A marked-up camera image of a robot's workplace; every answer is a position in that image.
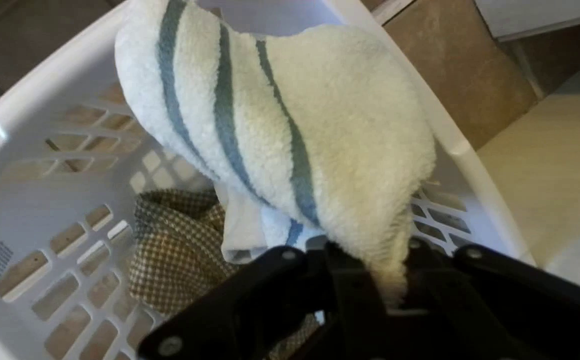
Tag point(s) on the white towel with blue stripes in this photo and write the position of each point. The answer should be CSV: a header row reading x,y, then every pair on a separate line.
x,y
342,132

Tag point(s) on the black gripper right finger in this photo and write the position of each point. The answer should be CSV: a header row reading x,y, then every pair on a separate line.
x,y
503,312

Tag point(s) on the white plastic laundry basket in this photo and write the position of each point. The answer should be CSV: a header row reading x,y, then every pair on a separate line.
x,y
22,193

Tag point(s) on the brown checkered cloth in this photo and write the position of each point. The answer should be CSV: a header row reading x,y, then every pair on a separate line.
x,y
177,253

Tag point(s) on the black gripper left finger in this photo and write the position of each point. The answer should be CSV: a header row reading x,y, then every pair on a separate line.
x,y
270,307

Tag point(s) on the white cabinet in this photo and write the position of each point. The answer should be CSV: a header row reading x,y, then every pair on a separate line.
x,y
557,172

